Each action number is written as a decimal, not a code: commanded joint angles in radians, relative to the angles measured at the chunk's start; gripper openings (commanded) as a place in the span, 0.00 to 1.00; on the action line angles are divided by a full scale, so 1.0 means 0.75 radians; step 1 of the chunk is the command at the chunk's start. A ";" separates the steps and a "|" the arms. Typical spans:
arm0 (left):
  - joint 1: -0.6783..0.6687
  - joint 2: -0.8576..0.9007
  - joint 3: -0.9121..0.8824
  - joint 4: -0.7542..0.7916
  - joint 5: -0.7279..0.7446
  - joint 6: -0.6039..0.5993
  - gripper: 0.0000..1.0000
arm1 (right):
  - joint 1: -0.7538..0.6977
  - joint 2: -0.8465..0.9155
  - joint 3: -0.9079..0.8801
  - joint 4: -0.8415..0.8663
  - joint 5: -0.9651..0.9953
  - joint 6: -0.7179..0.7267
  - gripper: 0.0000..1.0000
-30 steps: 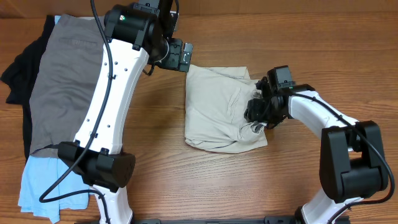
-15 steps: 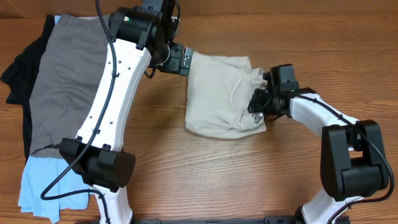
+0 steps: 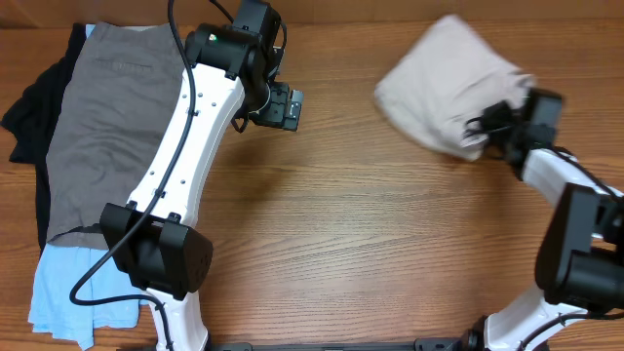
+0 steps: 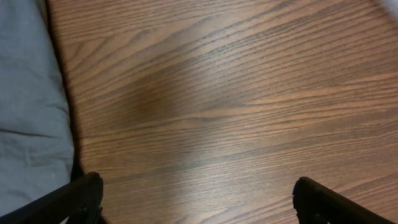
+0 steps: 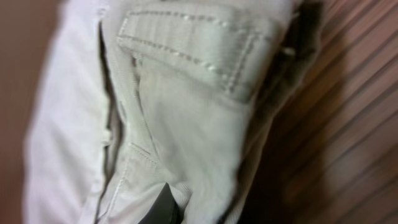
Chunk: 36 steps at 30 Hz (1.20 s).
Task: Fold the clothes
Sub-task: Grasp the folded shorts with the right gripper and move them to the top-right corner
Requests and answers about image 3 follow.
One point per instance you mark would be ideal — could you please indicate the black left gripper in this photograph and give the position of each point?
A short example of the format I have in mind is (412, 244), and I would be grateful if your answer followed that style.
(276, 114)

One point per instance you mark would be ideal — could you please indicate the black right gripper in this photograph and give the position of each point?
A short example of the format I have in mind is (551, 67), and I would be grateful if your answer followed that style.
(494, 110)

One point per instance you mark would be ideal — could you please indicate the beige khaki shorts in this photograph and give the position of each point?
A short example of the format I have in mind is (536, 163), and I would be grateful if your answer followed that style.
(448, 78)

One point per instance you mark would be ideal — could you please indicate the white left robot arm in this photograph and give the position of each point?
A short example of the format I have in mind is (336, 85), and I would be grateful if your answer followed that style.
(228, 81)

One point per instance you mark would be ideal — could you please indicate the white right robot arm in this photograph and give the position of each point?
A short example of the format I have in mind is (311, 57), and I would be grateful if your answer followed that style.
(578, 274)

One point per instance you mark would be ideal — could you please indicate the grey shorts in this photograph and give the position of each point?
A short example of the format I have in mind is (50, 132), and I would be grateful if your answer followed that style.
(115, 109)

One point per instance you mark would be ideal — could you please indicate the black garment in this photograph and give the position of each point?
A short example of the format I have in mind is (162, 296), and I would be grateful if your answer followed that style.
(33, 118)

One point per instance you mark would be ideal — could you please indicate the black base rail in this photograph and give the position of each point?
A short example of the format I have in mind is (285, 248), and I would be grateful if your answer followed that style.
(421, 344)

